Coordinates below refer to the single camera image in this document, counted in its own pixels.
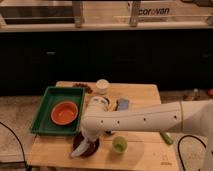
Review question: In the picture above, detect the grey blue towel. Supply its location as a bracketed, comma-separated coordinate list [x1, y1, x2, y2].
[71, 138, 90, 158]

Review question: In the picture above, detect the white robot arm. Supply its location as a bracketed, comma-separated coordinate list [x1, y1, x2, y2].
[81, 98, 213, 171]

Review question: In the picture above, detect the purple bowl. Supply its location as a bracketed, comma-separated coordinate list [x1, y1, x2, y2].
[73, 132, 99, 158]

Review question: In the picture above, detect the orange bowl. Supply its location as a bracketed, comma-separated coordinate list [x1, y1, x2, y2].
[51, 101, 78, 125]

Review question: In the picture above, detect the green plastic cup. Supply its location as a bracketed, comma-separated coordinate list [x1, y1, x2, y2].
[112, 136, 127, 154]

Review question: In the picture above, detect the blue sponge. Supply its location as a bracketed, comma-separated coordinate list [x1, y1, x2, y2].
[116, 99, 129, 111]

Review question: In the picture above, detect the green plastic tray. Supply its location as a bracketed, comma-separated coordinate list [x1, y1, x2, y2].
[30, 87, 85, 136]

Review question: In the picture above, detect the red grape bunch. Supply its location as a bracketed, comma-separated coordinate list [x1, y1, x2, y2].
[73, 83, 93, 94]

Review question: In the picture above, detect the white cup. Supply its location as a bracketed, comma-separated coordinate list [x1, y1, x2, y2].
[96, 79, 109, 94]

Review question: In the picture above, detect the black cable left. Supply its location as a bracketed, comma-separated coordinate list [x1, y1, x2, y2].
[0, 121, 33, 171]

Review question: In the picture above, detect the black cable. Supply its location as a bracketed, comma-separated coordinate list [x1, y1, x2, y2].
[0, 121, 33, 171]
[177, 134, 208, 171]

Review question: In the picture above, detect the black cable right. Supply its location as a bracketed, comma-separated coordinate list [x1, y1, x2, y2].
[177, 134, 208, 171]

